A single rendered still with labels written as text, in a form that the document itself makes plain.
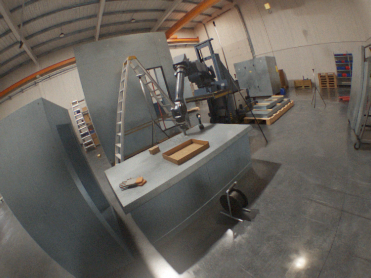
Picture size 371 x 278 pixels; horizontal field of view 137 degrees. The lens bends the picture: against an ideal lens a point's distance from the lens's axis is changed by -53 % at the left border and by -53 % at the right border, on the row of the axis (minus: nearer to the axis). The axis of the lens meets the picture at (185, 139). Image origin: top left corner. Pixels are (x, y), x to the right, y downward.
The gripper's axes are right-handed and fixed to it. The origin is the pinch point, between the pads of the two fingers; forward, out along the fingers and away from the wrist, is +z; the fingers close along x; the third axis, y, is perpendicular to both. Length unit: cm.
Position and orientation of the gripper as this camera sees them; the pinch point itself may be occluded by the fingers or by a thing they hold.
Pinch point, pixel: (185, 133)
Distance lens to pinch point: 226.9
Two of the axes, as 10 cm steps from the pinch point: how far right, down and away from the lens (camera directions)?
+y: 8.5, -3.7, 3.7
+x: -4.5, -1.6, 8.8
